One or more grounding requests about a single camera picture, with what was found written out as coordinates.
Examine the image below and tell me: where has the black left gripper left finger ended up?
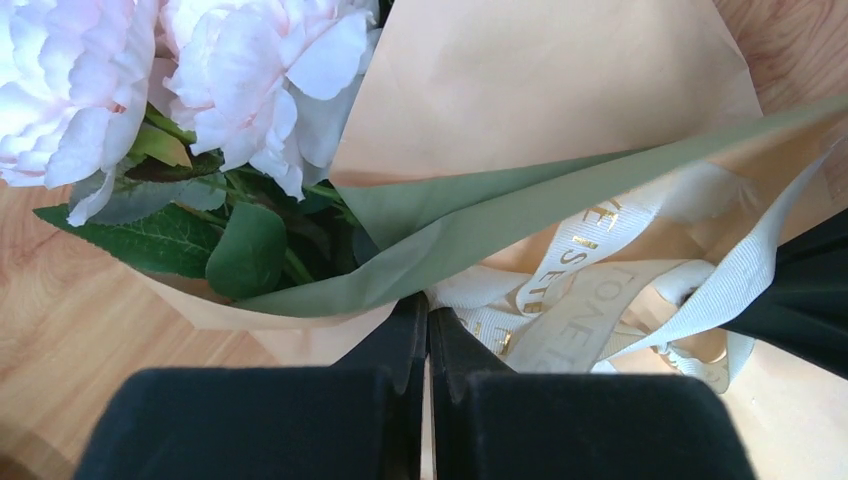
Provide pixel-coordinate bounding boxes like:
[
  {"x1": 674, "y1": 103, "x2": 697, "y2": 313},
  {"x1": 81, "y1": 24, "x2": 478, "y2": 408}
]
[{"x1": 75, "y1": 294, "x2": 428, "y2": 479}]

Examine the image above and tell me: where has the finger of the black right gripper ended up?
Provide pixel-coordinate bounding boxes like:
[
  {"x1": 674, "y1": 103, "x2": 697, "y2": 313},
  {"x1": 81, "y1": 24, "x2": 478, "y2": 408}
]
[{"x1": 723, "y1": 211, "x2": 847, "y2": 379}]

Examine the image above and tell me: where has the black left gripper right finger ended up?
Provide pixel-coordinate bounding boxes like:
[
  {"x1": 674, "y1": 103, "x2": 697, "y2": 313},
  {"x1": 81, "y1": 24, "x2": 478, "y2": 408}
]
[{"x1": 428, "y1": 308, "x2": 754, "y2": 479}]

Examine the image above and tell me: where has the pink fake flower bouquet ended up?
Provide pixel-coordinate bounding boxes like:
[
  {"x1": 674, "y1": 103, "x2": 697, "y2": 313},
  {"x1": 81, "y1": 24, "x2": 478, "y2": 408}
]
[{"x1": 1, "y1": 0, "x2": 390, "y2": 300}]

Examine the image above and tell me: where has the white gold-lettered ribbon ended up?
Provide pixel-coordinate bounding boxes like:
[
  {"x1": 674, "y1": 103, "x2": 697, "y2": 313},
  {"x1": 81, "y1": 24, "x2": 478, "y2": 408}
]
[{"x1": 427, "y1": 137, "x2": 847, "y2": 393}]

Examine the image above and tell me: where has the green and peach wrapping paper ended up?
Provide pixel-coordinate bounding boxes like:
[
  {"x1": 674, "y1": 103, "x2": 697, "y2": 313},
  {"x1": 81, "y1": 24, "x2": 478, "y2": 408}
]
[{"x1": 146, "y1": 1, "x2": 847, "y2": 398}]

